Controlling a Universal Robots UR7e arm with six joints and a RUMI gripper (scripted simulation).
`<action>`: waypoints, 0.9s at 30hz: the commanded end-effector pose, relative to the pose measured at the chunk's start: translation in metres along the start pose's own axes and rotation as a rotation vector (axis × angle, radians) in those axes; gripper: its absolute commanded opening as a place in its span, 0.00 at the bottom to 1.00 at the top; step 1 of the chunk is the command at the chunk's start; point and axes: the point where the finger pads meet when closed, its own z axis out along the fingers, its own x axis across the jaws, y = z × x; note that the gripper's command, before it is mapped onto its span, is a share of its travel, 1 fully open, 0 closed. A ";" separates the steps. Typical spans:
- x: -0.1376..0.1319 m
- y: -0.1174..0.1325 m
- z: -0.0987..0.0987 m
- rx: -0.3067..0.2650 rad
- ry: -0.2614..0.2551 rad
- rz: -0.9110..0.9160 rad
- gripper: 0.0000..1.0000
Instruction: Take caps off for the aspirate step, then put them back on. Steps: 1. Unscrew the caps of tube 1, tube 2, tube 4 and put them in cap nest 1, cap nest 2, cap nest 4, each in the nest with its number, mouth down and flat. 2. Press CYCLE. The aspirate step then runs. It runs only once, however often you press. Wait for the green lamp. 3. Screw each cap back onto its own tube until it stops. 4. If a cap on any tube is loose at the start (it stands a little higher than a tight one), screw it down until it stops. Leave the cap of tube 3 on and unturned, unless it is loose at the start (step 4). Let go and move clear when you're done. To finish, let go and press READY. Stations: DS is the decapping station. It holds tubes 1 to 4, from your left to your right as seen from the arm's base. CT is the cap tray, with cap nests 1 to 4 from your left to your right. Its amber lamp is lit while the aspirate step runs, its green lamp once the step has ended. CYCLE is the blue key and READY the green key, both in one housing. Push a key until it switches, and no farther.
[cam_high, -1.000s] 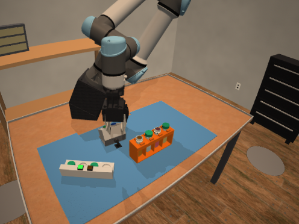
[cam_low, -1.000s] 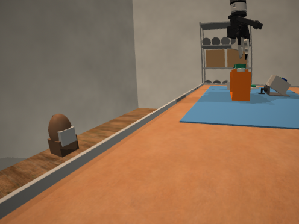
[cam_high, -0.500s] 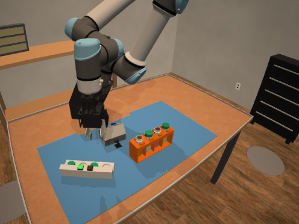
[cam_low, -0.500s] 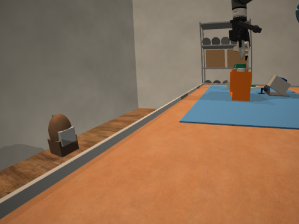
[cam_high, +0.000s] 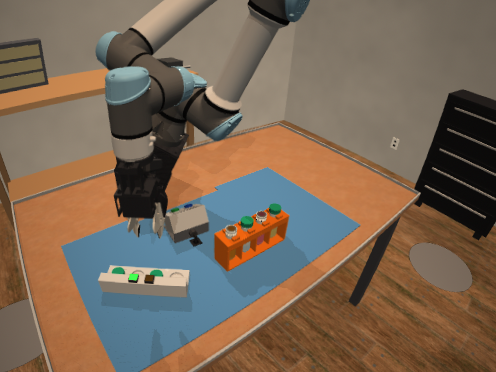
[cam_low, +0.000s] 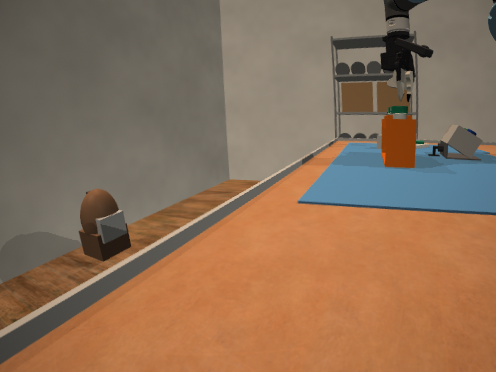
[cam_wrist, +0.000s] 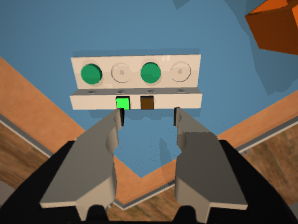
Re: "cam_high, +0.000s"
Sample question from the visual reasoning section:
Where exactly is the grey table edge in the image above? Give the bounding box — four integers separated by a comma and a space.
11, 122, 420, 372

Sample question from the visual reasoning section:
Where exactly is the blue bench mat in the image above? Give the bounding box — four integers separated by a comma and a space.
61, 167, 360, 372

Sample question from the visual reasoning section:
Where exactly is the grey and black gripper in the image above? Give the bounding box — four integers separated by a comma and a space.
114, 151, 168, 239

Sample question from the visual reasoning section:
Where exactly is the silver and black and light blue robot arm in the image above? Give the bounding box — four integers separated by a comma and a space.
96, 0, 310, 162

